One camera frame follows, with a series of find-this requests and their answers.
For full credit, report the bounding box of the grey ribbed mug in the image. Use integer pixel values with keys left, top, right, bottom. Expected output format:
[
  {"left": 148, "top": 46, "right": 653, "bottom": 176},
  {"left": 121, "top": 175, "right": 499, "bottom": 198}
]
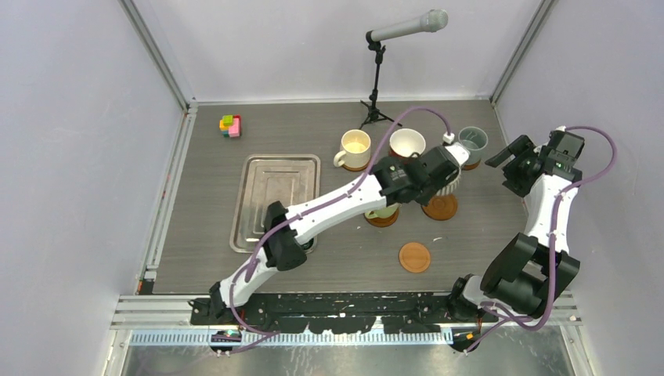
[{"left": 436, "top": 170, "right": 462, "bottom": 196}]

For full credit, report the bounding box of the brown ridged wooden coaster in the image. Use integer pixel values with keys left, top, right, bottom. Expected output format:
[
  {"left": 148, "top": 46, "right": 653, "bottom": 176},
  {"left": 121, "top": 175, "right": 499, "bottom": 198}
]
[
  {"left": 421, "top": 194, "right": 458, "bottom": 221},
  {"left": 364, "top": 209, "right": 399, "bottom": 228},
  {"left": 341, "top": 162, "right": 370, "bottom": 172},
  {"left": 462, "top": 161, "right": 482, "bottom": 171}
]

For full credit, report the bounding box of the white bowl cup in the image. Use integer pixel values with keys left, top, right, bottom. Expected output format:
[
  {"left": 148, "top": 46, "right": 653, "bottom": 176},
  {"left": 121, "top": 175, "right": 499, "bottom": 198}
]
[{"left": 388, "top": 128, "right": 426, "bottom": 158}]

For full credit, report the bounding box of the grey-blue mug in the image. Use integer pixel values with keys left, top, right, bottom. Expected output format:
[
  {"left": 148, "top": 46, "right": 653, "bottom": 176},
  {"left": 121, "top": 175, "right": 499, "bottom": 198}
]
[{"left": 457, "top": 127, "right": 489, "bottom": 167}]

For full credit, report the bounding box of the light green cup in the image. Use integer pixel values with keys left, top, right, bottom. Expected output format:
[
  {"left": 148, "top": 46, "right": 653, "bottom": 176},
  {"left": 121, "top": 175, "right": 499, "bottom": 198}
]
[{"left": 364, "top": 203, "right": 401, "bottom": 219}]

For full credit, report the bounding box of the cream mug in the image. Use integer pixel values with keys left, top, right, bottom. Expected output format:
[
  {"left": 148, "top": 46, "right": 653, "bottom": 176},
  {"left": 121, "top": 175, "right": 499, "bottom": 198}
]
[{"left": 333, "top": 129, "right": 371, "bottom": 168}]

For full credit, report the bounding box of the light wooden coaster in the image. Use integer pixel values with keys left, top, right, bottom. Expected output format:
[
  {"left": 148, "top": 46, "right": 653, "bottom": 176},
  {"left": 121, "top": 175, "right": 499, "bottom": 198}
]
[{"left": 399, "top": 242, "right": 431, "bottom": 273}]

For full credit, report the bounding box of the silver metal tray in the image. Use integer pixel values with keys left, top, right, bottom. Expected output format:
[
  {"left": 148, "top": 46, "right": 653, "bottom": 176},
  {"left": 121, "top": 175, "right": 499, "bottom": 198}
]
[{"left": 229, "top": 154, "right": 320, "bottom": 253}]

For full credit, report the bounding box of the dark green patterned mug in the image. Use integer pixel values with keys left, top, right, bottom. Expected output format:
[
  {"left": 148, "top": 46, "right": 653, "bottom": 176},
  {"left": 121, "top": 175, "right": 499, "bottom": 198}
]
[{"left": 295, "top": 238, "right": 316, "bottom": 255}]

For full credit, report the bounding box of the silver microphone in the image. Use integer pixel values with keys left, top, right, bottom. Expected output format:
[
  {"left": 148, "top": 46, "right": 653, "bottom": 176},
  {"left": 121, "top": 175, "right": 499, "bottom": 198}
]
[{"left": 366, "top": 9, "right": 449, "bottom": 43}]

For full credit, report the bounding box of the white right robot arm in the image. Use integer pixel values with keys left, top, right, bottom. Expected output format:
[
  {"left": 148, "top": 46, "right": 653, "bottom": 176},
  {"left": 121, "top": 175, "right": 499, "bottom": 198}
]
[{"left": 446, "top": 128, "right": 585, "bottom": 322}]

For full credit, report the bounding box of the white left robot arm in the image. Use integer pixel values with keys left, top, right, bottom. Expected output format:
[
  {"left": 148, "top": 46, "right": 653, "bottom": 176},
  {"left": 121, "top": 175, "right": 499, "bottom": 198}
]
[{"left": 191, "top": 143, "right": 469, "bottom": 324}]

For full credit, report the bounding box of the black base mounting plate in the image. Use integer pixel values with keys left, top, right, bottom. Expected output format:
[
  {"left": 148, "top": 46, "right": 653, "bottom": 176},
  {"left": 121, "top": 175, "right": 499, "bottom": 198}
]
[{"left": 188, "top": 292, "right": 496, "bottom": 335}]

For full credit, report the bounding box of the colourful block puzzle cube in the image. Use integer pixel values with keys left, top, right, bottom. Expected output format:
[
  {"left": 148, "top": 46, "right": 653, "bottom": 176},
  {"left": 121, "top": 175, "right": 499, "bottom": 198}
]
[{"left": 219, "top": 114, "right": 242, "bottom": 138}]

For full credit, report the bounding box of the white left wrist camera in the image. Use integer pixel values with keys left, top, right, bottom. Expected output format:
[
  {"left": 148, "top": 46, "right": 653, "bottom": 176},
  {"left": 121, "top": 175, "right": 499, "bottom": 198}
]
[{"left": 442, "top": 132, "right": 470, "bottom": 167}]

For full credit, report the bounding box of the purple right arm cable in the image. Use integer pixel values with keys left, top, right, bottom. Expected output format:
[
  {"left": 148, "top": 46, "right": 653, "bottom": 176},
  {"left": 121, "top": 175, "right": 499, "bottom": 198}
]
[{"left": 460, "top": 125, "right": 619, "bottom": 355}]

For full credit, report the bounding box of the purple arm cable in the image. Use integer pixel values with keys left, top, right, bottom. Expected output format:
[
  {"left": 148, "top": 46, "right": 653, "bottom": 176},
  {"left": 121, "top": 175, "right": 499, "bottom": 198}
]
[
  {"left": 460, "top": 125, "right": 619, "bottom": 355},
  {"left": 222, "top": 106, "right": 457, "bottom": 356}
]

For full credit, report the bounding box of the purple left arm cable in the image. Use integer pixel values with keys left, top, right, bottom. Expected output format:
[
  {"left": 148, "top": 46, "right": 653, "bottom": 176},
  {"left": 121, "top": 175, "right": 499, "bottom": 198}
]
[{"left": 222, "top": 106, "right": 457, "bottom": 356}]

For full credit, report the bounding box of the aluminium front rail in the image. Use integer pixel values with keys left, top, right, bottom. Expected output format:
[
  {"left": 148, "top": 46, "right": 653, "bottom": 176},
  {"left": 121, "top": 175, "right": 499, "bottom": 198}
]
[{"left": 110, "top": 295, "right": 582, "bottom": 348}]

